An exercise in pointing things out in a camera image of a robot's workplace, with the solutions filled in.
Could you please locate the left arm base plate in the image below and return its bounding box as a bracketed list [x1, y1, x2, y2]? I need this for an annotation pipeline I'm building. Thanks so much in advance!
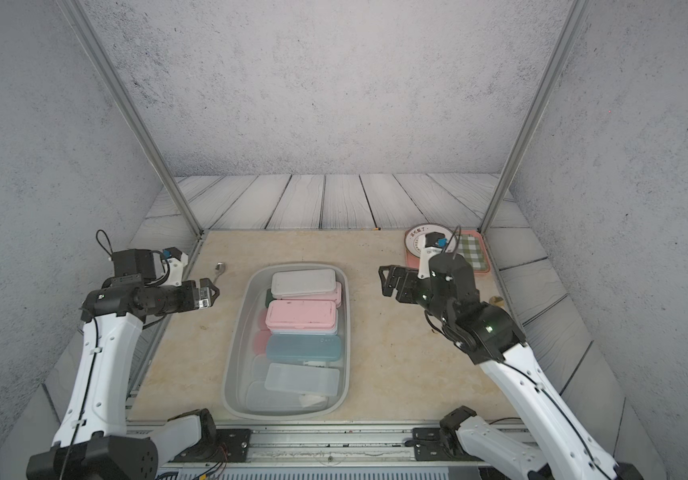
[172, 428, 252, 464]

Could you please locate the round patterned plate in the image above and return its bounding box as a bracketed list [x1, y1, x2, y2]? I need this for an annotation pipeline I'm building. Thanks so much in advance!
[405, 223, 452, 258]

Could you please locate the green checkered cloth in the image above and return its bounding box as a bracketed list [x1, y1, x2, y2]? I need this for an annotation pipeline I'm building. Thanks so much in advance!
[457, 234, 490, 273]

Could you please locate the gold spoon dark handle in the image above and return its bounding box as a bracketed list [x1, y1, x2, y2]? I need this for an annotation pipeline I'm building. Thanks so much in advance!
[489, 296, 507, 311]

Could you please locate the aluminium frame post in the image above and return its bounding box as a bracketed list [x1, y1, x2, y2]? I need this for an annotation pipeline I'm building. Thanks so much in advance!
[54, 0, 206, 236]
[478, 0, 590, 236]

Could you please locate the clear translucent pencil case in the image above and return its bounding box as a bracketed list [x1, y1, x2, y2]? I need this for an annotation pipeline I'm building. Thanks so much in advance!
[251, 355, 271, 382]

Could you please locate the pink pencil case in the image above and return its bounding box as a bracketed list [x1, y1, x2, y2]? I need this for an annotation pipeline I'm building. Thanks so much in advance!
[253, 309, 272, 355]
[281, 282, 343, 308]

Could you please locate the right aluminium frame post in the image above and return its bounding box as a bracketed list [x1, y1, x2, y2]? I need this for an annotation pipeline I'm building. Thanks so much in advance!
[478, 0, 590, 236]

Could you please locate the teal pencil case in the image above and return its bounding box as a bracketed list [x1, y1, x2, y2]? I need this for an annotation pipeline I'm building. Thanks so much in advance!
[266, 334, 343, 362]

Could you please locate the left aluminium frame post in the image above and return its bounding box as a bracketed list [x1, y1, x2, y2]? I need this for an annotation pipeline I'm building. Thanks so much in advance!
[54, 0, 206, 236]

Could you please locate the pink tray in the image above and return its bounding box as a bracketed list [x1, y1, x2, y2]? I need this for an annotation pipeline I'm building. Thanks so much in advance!
[405, 229, 490, 274]

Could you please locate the light blue pencil case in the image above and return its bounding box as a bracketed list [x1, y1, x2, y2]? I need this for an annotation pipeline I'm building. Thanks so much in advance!
[268, 305, 340, 337]

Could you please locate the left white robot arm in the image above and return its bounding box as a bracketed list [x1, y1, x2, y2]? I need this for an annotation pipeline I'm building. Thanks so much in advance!
[26, 275, 224, 479]

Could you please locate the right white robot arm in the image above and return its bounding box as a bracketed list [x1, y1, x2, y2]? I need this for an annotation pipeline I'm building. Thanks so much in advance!
[379, 248, 642, 479]

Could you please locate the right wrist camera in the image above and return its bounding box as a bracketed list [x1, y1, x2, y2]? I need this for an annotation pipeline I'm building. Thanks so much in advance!
[418, 233, 448, 280]

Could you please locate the silver spoon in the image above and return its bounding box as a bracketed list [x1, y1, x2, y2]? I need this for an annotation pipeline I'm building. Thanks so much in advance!
[212, 262, 227, 284]

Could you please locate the dark green pencil case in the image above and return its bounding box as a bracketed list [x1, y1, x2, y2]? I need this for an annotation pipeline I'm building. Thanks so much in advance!
[265, 289, 275, 308]

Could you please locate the grey plastic storage box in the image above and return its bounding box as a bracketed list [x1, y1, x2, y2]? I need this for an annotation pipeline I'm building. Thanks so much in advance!
[222, 263, 351, 421]

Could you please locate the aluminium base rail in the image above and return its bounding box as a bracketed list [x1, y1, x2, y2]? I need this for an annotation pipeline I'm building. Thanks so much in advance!
[120, 422, 597, 480]

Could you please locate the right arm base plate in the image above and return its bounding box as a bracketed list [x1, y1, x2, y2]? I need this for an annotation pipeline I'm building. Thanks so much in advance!
[404, 427, 478, 462]

